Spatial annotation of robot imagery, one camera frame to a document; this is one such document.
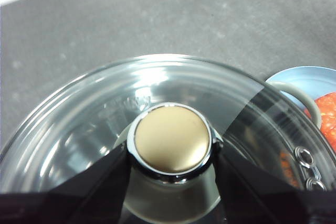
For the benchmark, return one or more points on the orange toy pumpkin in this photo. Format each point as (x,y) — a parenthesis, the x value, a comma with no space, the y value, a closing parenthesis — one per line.
(328,119)

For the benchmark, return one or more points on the pale green electric steamer pot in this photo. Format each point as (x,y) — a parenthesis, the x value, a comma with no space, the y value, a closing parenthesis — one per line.
(311,103)

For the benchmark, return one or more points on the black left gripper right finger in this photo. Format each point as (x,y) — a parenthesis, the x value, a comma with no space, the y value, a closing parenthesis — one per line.
(244,190)

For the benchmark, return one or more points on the blue round plate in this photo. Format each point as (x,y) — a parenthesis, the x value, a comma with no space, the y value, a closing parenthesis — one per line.
(302,77)

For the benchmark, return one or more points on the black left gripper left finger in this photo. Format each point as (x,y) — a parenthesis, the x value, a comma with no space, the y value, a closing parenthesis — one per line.
(102,187)

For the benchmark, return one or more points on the glass lid with green knob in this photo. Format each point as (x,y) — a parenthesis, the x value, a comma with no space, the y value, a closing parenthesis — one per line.
(172,140)

